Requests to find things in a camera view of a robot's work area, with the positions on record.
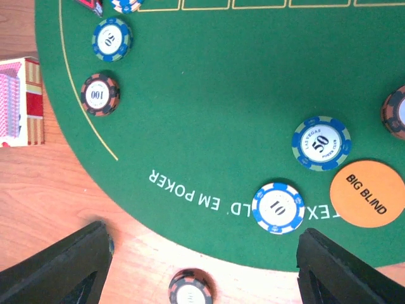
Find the orange big blind button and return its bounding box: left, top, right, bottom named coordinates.
left=330, top=160, right=404, bottom=228

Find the white blue 10 chip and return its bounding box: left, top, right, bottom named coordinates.
left=110, top=0, right=144, bottom=14
left=251, top=182, right=306, bottom=235

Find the red playing card deck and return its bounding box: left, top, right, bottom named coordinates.
left=1, top=56, right=45, bottom=148

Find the triangular all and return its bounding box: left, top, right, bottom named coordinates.
left=76, top=0, right=103, bottom=18

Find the round green poker mat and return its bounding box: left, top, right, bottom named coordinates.
left=35, top=1, right=404, bottom=271

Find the blue 50 chip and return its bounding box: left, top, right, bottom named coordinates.
left=291, top=116, right=352, bottom=172
left=92, top=17, right=134, bottom=62

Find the brown 100 chip stack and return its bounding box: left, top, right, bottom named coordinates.
left=168, top=269, right=215, bottom=304

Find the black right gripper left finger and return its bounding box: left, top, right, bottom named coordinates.
left=1, top=220, right=113, bottom=303

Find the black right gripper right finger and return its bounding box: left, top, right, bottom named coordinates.
left=296, top=228, right=404, bottom=303

